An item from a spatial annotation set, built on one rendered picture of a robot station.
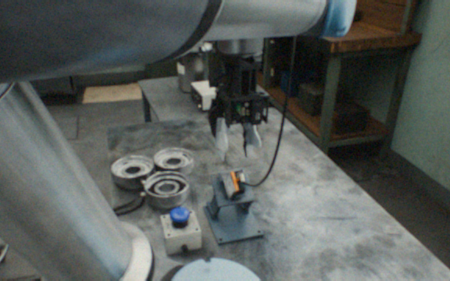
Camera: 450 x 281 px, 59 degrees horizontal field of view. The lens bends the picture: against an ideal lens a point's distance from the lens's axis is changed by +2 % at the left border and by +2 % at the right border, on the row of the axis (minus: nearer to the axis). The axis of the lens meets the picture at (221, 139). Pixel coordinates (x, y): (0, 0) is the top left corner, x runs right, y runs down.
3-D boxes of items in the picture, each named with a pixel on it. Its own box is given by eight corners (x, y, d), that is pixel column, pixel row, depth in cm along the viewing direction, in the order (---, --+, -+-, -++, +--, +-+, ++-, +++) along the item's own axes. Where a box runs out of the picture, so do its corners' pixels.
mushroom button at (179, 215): (169, 226, 81) (167, 207, 79) (188, 222, 82) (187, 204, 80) (173, 239, 78) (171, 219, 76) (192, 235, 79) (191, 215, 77)
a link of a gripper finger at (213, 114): (206, 137, 72) (214, 92, 68) (204, 133, 73) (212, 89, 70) (230, 138, 73) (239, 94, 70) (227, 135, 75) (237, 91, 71)
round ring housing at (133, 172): (105, 177, 102) (104, 164, 101) (142, 164, 108) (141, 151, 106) (124, 196, 95) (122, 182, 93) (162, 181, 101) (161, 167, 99)
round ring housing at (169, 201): (186, 183, 100) (185, 168, 98) (192, 207, 91) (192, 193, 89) (144, 188, 98) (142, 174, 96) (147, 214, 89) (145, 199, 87)
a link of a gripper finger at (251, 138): (254, 168, 73) (247, 126, 68) (243, 154, 78) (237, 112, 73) (269, 164, 73) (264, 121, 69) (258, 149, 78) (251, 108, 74)
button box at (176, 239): (161, 232, 84) (159, 214, 81) (194, 226, 85) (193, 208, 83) (167, 260, 77) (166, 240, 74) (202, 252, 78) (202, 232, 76)
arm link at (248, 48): (212, 21, 65) (258, 19, 68) (212, 48, 68) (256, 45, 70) (225, 30, 59) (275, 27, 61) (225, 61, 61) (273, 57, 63)
